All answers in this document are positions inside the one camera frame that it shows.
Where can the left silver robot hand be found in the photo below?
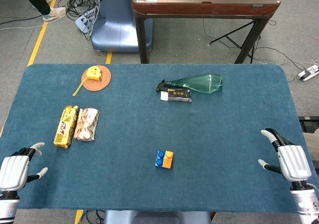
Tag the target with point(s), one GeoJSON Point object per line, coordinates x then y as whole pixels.
{"type": "Point", "coordinates": [15, 171]}

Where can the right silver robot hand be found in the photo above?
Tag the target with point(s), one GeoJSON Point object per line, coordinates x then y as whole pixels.
{"type": "Point", "coordinates": [294, 161]}

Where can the orange toy block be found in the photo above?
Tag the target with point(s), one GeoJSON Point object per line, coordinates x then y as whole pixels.
{"type": "Point", "coordinates": [169, 160]}

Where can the blue toy block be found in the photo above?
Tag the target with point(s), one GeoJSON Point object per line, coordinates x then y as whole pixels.
{"type": "Point", "coordinates": [159, 159]}

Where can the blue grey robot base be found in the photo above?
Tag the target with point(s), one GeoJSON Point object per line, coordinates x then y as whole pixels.
{"type": "Point", "coordinates": [114, 22]}

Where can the brown fabric object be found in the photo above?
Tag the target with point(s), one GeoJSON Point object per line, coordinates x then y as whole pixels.
{"type": "Point", "coordinates": [312, 144]}

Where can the black flat device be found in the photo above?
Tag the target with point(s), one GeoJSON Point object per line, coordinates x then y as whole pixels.
{"type": "Point", "coordinates": [309, 124]}

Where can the yellow snack package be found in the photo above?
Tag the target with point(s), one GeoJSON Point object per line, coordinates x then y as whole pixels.
{"type": "Point", "coordinates": [65, 127]}

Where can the white red-patterned snack package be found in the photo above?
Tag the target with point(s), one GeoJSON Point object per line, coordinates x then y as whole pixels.
{"type": "Point", "coordinates": [87, 124]}

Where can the white power strip with plugs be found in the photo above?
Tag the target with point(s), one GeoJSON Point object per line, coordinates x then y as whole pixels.
{"type": "Point", "coordinates": [307, 72]}

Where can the green transparent spray bottle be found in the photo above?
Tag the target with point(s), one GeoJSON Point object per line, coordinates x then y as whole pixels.
{"type": "Point", "coordinates": [199, 83]}

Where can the yellow tape measure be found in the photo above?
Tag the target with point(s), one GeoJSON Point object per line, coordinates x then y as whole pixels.
{"type": "Point", "coordinates": [93, 72]}

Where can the round woven orange coaster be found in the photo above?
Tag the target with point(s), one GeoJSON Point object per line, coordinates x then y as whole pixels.
{"type": "Point", "coordinates": [104, 82]}

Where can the black and white small carton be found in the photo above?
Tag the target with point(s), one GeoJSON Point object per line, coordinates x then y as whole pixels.
{"type": "Point", "coordinates": [177, 95]}

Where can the blue felt table cover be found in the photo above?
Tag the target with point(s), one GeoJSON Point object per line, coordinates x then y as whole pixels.
{"type": "Point", "coordinates": [149, 127]}

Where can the grey blue robot torso base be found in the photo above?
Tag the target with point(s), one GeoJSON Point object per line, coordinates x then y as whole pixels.
{"type": "Point", "coordinates": [157, 217]}

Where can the white sneaker with orange accents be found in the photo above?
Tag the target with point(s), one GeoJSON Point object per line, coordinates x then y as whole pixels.
{"type": "Point", "coordinates": [54, 13]}

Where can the white blue power strip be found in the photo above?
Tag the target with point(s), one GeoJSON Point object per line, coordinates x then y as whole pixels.
{"type": "Point", "coordinates": [84, 21]}

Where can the brown mahjong table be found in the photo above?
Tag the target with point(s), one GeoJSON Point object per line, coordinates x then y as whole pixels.
{"type": "Point", "coordinates": [199, 8]}

